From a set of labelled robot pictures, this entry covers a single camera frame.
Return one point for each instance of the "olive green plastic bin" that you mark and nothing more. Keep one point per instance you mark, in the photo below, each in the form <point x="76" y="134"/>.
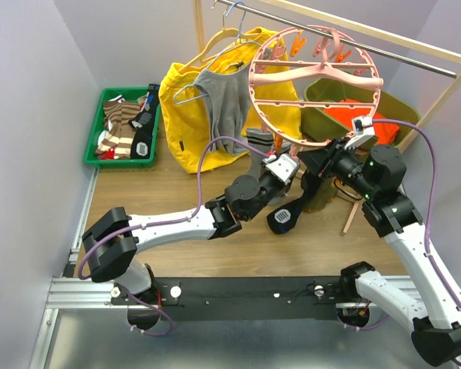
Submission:
<point x="327" y="90"/>

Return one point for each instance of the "pink round clip hanger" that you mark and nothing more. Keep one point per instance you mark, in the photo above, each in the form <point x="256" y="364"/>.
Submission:
<point x="268" y="68"/>

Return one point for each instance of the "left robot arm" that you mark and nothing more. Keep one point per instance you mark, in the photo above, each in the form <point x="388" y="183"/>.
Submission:
<point x="112" y="242"/>

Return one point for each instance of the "grey tank top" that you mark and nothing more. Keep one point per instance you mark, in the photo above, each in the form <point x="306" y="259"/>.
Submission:
<point x="227" y="102"/>

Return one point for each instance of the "brown striped sock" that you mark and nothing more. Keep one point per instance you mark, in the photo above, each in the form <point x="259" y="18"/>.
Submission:
<point x="121" y="134"/>

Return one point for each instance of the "green plastic tray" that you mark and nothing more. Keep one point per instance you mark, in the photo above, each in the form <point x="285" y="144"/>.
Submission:
<point x="100" y="128"/>

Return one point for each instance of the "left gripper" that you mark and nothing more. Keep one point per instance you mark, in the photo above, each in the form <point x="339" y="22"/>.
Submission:
<point x="286" y="184"/>

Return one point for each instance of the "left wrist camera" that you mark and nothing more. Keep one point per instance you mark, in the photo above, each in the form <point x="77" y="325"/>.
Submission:
<point x="284" y="167"/>

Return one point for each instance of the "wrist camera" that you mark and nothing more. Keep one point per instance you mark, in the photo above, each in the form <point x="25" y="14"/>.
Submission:
<point x="362" y="131"/>
<point x="284" y="167"/>

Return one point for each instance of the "orange cloth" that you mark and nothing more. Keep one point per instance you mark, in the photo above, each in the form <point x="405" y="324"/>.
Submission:
<point x="341" y="121"/>

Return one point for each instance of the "wooden clothes hanger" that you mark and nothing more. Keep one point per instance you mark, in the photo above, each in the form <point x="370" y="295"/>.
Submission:
<point x="203" y="57"/>

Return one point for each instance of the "black patterned sock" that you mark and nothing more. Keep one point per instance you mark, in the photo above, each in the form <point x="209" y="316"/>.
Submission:
<point x="283" y="219"/>
<point x="143" y="123"/>

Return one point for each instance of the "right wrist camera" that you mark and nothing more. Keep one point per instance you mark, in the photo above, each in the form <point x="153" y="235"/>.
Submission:
<point x="362" y="131"/>

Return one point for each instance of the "yellow shorts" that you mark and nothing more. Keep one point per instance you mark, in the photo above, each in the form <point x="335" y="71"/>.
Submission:
<point x="184" y="113"/>

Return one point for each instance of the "olive striped sock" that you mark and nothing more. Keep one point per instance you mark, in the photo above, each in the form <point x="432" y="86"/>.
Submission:
<point x="325" y="194"/>

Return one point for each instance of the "metal hanging rail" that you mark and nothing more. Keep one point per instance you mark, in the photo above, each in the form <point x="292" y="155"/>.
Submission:
<point x="367" y="48"/>

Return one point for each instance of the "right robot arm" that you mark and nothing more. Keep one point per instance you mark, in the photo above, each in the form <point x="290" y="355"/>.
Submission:
<point x="434" y="321"/>

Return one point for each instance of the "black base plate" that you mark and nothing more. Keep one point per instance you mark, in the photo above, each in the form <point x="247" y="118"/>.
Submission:
<point x="252" y="298"/>

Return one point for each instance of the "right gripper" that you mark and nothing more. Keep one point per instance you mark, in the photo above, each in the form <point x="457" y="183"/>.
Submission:
<point x="323" y="158"/>

